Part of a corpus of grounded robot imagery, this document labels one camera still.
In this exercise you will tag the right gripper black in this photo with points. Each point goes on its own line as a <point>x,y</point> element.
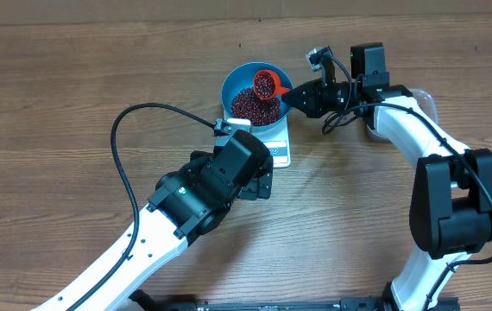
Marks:
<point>316,104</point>

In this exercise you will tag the red beans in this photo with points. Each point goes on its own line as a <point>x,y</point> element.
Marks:
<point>259,112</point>

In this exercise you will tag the clear plastic container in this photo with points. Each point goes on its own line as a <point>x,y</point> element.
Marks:
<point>425,102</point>

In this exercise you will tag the red measuring scoop blue handle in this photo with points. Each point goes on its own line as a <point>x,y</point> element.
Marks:
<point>267,85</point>

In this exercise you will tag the blue bowl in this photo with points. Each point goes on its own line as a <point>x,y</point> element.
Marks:
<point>241,78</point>

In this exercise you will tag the white kitchen scale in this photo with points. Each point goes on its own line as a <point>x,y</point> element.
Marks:
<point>276,138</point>

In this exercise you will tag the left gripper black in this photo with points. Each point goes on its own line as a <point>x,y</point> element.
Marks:
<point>253,189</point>

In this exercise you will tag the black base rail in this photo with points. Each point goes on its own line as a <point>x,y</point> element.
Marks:
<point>186,303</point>

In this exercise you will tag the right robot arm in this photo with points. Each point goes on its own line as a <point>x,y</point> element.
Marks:
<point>450,215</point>

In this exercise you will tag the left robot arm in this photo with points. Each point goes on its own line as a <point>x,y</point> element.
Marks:
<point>185,205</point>

